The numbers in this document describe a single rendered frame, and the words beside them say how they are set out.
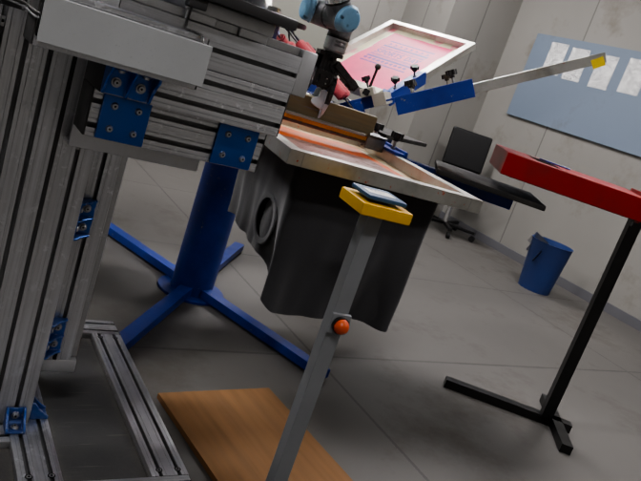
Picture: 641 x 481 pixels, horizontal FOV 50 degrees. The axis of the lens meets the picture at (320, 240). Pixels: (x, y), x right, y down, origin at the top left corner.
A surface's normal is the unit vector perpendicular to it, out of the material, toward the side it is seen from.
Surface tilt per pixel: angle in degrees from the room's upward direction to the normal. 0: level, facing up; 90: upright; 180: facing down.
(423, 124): 90
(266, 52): 90
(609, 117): 90
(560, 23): 90
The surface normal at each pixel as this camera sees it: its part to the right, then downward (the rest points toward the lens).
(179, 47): 0.48, 0.37
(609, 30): -0.82, -0.14
